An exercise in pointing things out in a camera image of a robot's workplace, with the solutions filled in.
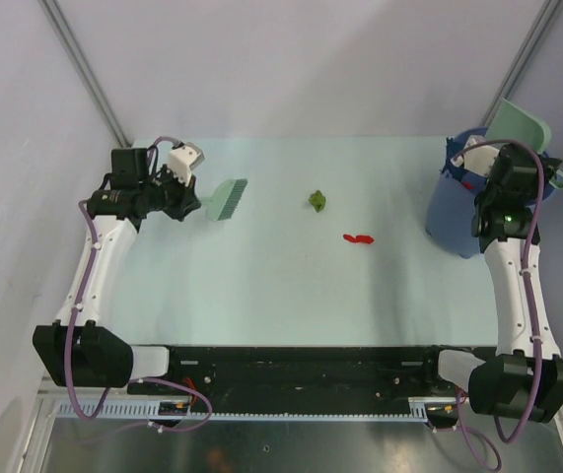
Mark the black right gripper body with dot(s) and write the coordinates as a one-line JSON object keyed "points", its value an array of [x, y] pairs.
{"points": [[483, 195]]}

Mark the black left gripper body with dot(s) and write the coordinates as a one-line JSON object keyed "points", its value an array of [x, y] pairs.
{"points": [[168, 193]]}

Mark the green plastic dustpan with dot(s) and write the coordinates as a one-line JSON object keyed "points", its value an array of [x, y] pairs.
{"points": [[513, 122]]}

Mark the blue paper scrap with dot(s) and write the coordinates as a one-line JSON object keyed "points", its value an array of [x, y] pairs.
{"points": [[453, 146]]}

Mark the green hand brush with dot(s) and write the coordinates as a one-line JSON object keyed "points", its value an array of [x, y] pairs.
{"points": [[223, 202]]}

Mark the large red paper scrap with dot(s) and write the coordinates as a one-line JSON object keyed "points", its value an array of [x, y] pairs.
{"points": [[359, 239]]}

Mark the green paper scrap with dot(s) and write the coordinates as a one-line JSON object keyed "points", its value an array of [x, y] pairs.
{"points": [[317, 200]]}

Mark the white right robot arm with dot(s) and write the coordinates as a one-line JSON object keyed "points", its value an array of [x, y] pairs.
{"points": [[524, 378]]}

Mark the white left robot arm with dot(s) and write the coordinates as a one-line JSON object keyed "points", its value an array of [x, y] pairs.
{"points": [[79, 348]]}

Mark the blue plastic bucket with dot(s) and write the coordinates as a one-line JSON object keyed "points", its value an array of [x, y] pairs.
{"points": [[457, 226]]}

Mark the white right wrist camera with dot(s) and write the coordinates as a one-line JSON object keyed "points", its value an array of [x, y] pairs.
{"points": [[479, 161]]}

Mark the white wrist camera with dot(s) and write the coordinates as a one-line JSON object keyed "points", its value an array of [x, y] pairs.
{"points": [[182, 160], [479, 161]]}

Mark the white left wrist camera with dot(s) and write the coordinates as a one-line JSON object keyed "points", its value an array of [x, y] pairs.
{"points": [[182, 160]]}

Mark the left aluminium corner post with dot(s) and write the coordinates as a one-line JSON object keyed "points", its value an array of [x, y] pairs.
{"points": [[80, 62]]}

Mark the aluminium corner post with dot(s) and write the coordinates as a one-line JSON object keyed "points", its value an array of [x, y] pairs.
{"points": [[80, 62], [540, 29]]}

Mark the right aluminium corner post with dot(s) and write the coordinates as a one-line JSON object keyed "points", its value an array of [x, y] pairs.
{"points": [[540, 29]]}

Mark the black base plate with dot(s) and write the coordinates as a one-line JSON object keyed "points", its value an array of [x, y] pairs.
{"points": [[207, 367]]}

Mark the white slotted cable duct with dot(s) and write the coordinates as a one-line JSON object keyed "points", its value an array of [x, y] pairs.
{"points": [[377, 409]]}

